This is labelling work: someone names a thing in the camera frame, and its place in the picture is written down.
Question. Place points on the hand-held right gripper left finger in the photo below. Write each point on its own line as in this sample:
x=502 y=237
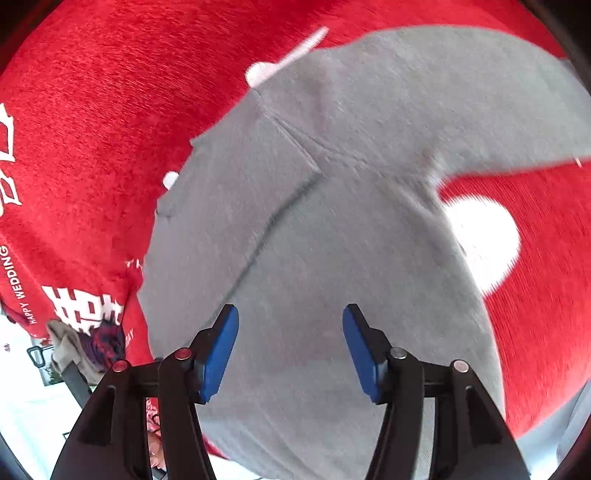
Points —
x=218 y=355

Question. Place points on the grey-brown crumpled cloth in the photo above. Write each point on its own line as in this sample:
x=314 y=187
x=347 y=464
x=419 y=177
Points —
x=64 y=346

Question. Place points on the red printed blanket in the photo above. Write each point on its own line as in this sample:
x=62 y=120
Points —
x=92 y=115

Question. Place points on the dark red patterned cloth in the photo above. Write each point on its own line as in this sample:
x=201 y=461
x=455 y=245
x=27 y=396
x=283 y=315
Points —
x=105 y=341

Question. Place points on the grey cloth garment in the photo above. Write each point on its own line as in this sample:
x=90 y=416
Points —
x=323 y=207

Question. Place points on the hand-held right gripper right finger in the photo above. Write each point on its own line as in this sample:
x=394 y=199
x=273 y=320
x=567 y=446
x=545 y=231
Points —
x=362 y=355

